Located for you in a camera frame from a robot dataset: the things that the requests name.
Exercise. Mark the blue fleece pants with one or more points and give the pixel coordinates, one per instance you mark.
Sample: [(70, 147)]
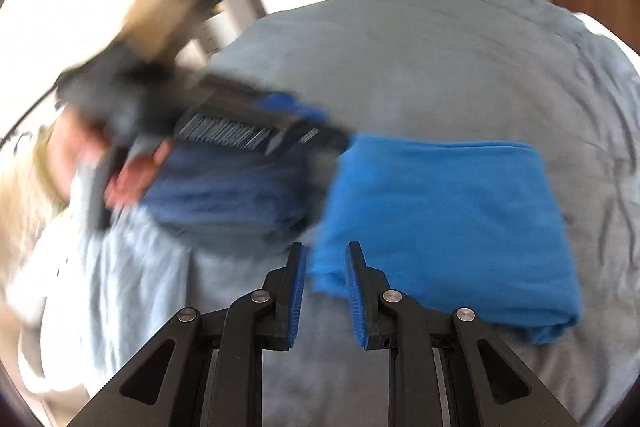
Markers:
[(440, 217)]

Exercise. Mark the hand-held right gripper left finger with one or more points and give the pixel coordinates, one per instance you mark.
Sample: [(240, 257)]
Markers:
[(297, 294)]

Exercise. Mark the dark blue cloth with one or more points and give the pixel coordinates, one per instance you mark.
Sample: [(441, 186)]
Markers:
[(235, 192)]

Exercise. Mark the grey fleece blanket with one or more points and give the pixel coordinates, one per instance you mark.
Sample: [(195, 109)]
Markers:
[(425, 72)]

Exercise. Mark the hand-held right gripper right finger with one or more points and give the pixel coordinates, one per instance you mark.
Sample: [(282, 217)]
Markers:
[(355, 299)]

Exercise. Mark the person's light blue clothing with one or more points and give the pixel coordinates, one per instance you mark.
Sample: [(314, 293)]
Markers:
[(125, 282)]

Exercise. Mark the person's left hand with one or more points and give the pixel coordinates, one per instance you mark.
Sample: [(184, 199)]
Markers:
[(135, 177)]

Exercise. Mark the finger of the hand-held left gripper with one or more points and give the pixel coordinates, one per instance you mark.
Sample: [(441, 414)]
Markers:
[(290, 107), (325, 140)]

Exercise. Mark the cream cloth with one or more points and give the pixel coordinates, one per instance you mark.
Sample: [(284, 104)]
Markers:
[(25, 237)]

